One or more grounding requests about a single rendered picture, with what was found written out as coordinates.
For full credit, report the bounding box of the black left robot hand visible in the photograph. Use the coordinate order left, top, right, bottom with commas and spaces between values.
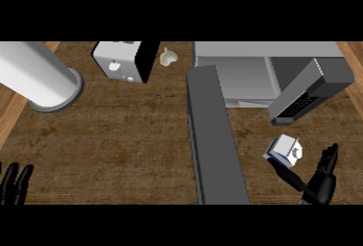
0, 161, 35, 206

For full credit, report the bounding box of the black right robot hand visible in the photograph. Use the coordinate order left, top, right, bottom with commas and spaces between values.
267, 142, 340, 206

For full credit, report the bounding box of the white blue milk carton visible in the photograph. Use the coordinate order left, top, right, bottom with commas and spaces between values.
262, 134, 305, 168

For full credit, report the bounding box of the dark grey microwave door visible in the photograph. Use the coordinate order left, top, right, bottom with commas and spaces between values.
185, 64, 252, 206

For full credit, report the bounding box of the grey microwave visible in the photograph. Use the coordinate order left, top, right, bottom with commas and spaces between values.
193, 41, 355, 127

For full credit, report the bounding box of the pale garlic bulb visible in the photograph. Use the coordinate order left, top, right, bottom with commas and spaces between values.
157, 47, 178, 67

